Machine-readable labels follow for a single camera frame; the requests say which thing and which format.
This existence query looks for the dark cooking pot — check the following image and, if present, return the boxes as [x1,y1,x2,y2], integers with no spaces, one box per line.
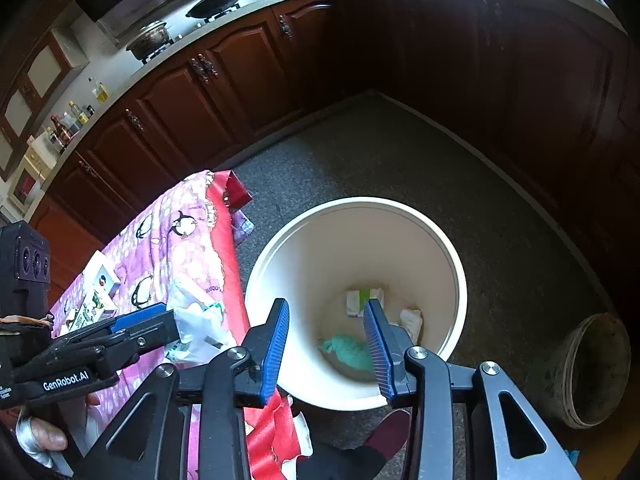
[125,20,172,61]

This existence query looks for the person's left hand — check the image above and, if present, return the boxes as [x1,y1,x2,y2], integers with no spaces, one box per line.
[15,391,103,468]

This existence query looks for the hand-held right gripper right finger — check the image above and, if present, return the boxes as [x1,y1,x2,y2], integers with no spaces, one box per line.
[363,298,581,480]

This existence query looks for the cream storage box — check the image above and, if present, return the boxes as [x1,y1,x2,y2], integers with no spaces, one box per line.
[24,134,60,173]

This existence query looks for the red tablecloth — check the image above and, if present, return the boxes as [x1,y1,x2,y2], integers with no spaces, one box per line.
[190,170,313,480]

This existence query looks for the person's foot in maroon sock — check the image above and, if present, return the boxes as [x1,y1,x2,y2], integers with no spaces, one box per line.
[362,409,412,461]

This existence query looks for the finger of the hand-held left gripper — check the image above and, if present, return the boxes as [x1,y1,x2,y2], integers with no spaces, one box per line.
[50,302,176,350]
[97,320,182,373]

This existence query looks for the dark wooden base cabinets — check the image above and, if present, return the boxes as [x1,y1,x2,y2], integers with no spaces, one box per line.
[27,0,640,301]

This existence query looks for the gas stove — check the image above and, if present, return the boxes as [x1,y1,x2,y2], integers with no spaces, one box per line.
[139,4,242,66]

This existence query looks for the white packet with green label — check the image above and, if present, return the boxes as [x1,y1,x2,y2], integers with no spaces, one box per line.
[346,287,387,319]

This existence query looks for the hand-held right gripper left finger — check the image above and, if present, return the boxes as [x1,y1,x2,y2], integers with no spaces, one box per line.
[72,298,291,480]

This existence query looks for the white plastic bag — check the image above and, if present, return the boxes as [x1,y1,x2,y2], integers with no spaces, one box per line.
[165,282,238,367]

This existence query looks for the white tissue packet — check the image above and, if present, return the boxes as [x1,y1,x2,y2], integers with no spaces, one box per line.
[399,308,425,345]

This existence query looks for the white box with round logo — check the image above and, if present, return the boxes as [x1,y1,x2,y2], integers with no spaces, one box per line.
[82,252,122,302]

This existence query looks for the wooden wall cabinet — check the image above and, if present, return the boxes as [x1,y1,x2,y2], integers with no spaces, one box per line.
[0,27,90,182]

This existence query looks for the white plastic bucket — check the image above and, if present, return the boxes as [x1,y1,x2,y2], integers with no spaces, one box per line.
[244,197,468,409]

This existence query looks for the white box yellow-green label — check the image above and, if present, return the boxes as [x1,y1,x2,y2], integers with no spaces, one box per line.
[64,296,117,333]

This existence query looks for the green cloth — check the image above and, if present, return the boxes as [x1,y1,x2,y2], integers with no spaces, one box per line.
[319,333,382,375]

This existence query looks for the group of condiment bottles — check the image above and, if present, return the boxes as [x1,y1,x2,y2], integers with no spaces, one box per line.
[46,101,97,155]

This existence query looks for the pink penguin printed towel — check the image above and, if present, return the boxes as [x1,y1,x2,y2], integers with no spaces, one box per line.
[47,171,256,480]

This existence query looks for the person's black trouser leg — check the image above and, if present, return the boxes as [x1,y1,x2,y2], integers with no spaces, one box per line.
[295,446,401,480]

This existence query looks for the dirty grey bucket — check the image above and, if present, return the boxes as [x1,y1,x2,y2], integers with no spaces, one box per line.
[542,312,633,430]

